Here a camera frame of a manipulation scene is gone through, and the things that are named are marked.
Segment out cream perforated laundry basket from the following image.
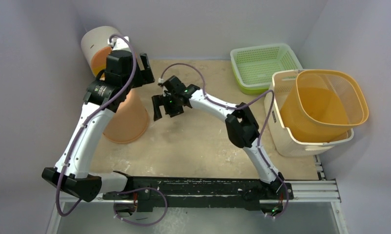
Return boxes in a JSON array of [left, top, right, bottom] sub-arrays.
[[264, 70, 354, 157]]

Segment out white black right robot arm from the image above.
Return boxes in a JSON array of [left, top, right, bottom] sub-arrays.
[[152, 76, 288, 198]]

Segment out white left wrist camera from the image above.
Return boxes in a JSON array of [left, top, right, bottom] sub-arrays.
[[107, 36, 131, 52]]

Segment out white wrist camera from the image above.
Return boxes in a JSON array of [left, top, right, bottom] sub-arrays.
[[157, 78, 169, 97], [107, 36, 131, 52]]

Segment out aluminium extrusion frame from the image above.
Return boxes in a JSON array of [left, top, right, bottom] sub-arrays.
[[47, 155, 348, 234]]

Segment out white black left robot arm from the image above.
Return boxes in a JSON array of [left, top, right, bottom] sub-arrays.
[[41, 50, 155, 203]]

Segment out yellow orange slatted bin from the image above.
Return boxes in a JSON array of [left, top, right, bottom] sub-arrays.
[[280, 69, 369, 143]]

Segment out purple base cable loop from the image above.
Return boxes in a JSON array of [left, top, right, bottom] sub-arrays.
[[113, 186, 168, 227]]

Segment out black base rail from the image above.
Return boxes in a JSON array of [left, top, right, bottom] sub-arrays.
[[103, 176, 294, 215]]

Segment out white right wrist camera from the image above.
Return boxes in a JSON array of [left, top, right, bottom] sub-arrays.
[[157, 78, 169, 97]]

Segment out green perforated plastic basket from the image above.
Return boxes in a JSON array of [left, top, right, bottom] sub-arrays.
[[230, 43, 302, 95]]

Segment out peach plastic bucket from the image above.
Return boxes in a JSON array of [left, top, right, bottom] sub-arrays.
[[103, 89, 149, 144]]

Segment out round drawer cabinet white orange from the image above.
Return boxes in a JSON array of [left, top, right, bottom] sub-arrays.
[[80, 26, 121, 76]]

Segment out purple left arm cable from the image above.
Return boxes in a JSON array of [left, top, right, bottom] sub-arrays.
[[55, 34, 138, 217]]

